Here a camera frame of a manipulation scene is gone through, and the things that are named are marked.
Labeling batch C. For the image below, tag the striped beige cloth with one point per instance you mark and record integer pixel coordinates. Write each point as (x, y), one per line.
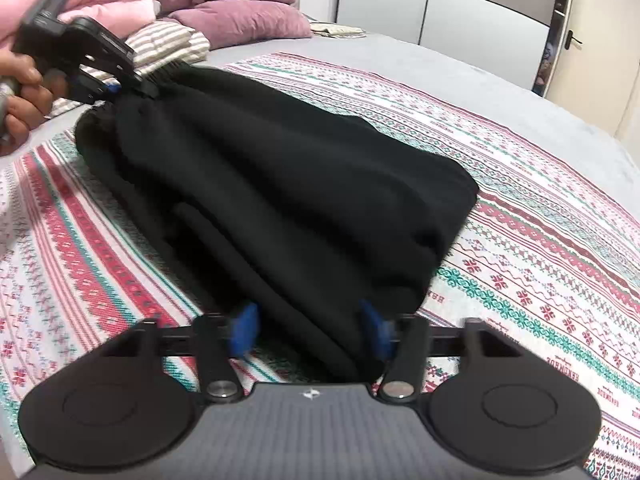
(167, 40)

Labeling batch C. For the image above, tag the narrow dark shelf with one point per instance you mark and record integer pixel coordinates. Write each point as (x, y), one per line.
(550, 45)

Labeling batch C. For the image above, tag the grey bed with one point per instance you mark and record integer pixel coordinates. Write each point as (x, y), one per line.
(415, 65)

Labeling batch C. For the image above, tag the person's left hand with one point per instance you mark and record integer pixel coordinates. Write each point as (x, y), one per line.
(22, 105)

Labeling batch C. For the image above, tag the patterned red green blanket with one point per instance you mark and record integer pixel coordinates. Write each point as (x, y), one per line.
(525, 260)

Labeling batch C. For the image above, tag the white and grey wardrobe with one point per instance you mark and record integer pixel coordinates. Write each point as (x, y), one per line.
(440, 15)

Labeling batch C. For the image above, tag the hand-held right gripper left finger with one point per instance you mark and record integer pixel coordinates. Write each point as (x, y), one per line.
(245, 329)

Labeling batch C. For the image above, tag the black pants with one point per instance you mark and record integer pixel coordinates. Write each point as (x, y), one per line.
(280, 190)

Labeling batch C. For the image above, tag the beige folded cloth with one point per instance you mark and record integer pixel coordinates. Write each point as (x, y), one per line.
(335, 30)

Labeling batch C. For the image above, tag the cream door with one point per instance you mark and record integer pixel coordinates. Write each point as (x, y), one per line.
(590, 60)

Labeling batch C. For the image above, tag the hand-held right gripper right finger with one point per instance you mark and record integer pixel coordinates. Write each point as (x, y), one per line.
(374, 331)

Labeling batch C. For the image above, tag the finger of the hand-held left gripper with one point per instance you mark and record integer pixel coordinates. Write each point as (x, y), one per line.
(127, 77)
(92, 89)

